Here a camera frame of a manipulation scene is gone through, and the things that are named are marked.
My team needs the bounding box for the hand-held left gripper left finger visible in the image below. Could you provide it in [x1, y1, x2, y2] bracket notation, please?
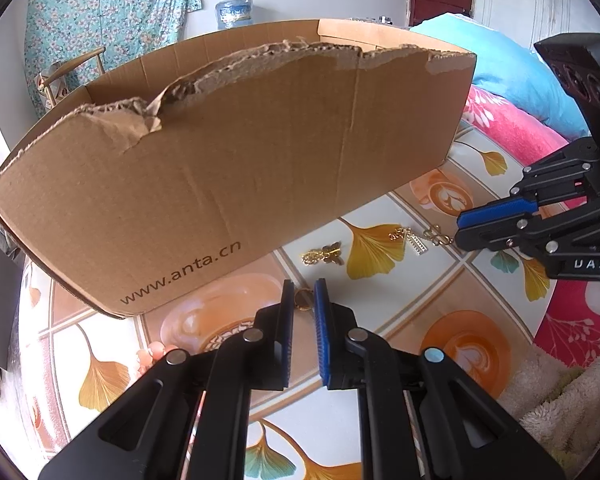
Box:
[37, 279, 297, 480]

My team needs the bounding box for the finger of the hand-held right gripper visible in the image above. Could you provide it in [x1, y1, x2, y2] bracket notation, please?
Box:
[457, 137, 600, 233]
[454, 192, 600, 267]

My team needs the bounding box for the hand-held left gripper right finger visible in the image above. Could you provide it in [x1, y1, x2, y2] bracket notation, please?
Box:
[314, 277, 566, 480]

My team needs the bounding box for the gold butterfly earring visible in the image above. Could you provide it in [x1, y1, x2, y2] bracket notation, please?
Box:
[302, 241, 342, 266]

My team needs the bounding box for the pink bead bracelet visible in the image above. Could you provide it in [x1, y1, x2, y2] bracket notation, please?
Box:
[137, 342, 178, 376]

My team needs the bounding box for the brown cardboard box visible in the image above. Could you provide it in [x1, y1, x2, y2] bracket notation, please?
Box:
[0, 19, 479, 321]

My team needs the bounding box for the pink floral blanket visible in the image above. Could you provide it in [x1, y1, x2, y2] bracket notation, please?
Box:
[460, 85, 600, 361]

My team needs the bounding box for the blue pillow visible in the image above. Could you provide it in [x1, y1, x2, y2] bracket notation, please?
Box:
[410, 12, 593, 143]

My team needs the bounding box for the white fluffy blanket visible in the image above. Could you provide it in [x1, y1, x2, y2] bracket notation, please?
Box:
[497, 345, 600, 480]

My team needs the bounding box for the wooden chair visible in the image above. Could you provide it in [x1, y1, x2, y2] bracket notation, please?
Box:
[37, 46, 107, 111]

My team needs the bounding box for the teal floral wall cloth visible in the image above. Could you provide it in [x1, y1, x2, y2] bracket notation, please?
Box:
[25, 0, 203, 116]

